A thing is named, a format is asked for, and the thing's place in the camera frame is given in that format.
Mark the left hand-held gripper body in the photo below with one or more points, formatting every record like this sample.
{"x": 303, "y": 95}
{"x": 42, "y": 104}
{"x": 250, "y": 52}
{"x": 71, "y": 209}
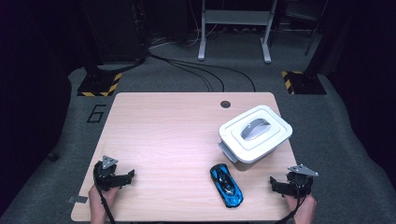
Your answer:
{"x": 106, "y": 179}

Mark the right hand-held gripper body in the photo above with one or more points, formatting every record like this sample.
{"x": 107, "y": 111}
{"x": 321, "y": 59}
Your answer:
{"x": 299, "y": 185}

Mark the blue toy car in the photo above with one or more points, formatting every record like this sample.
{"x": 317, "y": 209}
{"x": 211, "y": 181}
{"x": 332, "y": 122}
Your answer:
{"x": 226, "y": 185}

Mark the clear storage box grey latches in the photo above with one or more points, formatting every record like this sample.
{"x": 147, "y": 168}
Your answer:
{"x": 228, "y": 152}

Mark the person's left hand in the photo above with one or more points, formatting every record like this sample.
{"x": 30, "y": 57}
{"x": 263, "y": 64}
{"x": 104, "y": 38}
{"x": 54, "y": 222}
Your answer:
{"x": 101, "y": 199}

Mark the person's right hand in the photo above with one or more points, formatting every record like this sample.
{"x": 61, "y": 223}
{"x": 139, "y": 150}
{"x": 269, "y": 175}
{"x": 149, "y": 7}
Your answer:
{"x": 306, "y": 210}

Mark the grey tape strip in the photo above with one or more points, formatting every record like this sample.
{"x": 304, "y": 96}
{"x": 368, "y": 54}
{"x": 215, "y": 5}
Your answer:
{"x": 77, "y": 199}

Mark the small black floor object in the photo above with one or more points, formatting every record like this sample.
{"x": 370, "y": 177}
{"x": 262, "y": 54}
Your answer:
{"x": 52, "y": 156}

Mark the round dark table grommet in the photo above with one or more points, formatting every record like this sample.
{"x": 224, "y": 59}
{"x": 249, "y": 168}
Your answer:
{"x": 225, "y": 104}

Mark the black stand with striped base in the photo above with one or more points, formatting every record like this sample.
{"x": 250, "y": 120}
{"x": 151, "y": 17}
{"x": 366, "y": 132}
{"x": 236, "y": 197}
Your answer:
{"x": 99, "y": 82}
{"x": 306, "y": 82}

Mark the black equipment cabinet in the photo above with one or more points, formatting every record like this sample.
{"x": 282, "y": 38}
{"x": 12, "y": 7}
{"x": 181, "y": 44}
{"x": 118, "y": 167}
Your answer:
{"x": 118, "y": 31}

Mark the white metal desk frame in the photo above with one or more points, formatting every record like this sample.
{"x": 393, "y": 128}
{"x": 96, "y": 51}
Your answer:
{"x": 236, "y": 17}

